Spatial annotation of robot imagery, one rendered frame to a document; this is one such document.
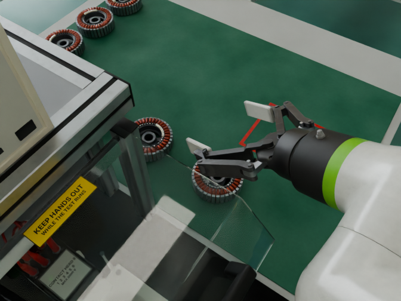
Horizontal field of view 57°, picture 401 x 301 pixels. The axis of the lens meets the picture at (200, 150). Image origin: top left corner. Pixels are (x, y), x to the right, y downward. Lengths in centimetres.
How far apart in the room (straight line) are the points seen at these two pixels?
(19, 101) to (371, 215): 37
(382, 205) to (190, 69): 76
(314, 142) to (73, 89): 32
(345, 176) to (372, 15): 238
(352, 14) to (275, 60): 167
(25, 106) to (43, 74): 12
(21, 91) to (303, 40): 91
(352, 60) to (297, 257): 62
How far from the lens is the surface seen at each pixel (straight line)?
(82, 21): 122
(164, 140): 85
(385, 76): 116
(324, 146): 47
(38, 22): 270
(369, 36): 260
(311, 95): 103
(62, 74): 55
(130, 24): 123
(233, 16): 125
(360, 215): 41
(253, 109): 69
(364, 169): 43
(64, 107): 51
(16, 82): 43
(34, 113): 46
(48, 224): 48
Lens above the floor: 147
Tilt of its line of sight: 55 degrees down
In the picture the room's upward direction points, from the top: straight up
